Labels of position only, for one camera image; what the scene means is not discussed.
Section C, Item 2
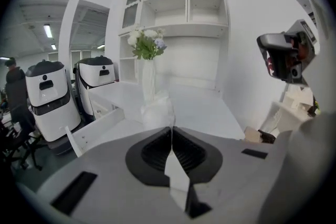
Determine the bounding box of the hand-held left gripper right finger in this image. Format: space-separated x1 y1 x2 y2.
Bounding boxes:
173 126 275 224

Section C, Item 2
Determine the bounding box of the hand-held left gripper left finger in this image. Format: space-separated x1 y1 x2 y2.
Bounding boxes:
36 126 188 224

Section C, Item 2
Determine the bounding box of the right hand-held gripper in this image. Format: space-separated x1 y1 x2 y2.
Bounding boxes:
256 19 320 86

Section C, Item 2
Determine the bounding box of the white drawer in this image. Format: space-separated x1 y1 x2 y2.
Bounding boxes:
65 109 148 158

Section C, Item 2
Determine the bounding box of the yellowish box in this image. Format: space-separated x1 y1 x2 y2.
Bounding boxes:
244 125 264 143

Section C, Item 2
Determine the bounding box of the small black object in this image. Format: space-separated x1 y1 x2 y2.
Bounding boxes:
258 130 277 144

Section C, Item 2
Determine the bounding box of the white side cabinet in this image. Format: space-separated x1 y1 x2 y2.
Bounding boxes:
258 83 320 137

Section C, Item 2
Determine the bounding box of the white shelf desk unit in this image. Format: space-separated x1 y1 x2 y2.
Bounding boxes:
88 0 246 140

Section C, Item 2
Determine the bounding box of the white and black robot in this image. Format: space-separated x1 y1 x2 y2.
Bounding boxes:
74 55 117 116
25 59 82 151

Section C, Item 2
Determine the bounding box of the black office chair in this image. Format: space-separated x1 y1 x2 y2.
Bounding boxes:
0 118 44 172

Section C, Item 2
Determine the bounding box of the tall white vase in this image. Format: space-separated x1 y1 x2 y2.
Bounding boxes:
141 59 157 103

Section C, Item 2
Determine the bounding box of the white and lilac flower bouquet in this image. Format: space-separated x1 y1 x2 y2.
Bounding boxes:
127 25 168 61

